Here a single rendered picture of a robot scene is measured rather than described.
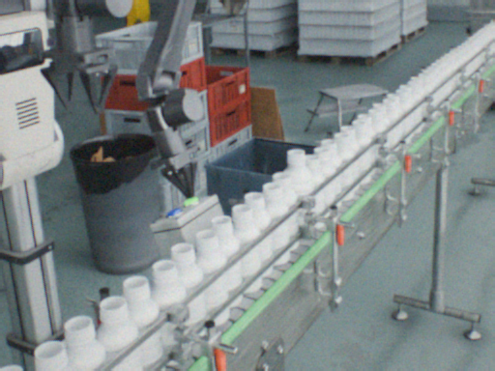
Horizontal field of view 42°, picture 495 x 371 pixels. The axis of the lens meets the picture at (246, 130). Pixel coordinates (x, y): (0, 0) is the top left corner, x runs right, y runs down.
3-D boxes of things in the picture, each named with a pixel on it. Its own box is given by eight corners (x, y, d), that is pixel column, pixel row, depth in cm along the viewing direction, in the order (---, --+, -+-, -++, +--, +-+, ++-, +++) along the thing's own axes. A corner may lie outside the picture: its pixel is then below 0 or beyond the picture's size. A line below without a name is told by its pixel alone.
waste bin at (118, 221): (131, 289, 314) (118, 167, 295) (66, 269, 336) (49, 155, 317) (187, 249, 351) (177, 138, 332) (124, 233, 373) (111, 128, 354)
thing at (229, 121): (213, 148, 444) (210, 117, 438) (163, 141, 463) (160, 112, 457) (252, 124, 495) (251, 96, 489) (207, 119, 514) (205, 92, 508)
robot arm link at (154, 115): (155, 101, 136) (135, 109, 131) (177, 94, 131) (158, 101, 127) (166, 132, 136) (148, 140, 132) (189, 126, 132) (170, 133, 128)
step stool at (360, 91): (351, 123, 560) (351, 76, 548) (392, 141, 506) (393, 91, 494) (303, 130, 544) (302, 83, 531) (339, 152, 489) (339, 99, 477)
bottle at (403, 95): (414, 144, 196) (415, 92, 191) (394, 146, 196) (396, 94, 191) (406, 138, 202) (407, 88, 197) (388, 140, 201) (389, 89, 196)
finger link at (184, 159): (210, 191, 134) (193, 150, 133) (189, 204, 128) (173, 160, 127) (186, 196, 138) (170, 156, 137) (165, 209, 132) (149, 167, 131)
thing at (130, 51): (156, 76, 363) (152, 38, 356) (97, 73, 379) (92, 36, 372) (205, 55, 416) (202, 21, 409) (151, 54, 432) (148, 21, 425)
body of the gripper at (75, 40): (87, 67, 94) (81, 16, 92) (39, 63, 99) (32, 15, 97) (117, 59, 100) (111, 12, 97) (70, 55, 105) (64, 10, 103)
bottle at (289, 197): (274, 239, 141) (270, 169, 136) (301, 240, 139) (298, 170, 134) (269, 252, 135) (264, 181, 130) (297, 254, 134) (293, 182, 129)
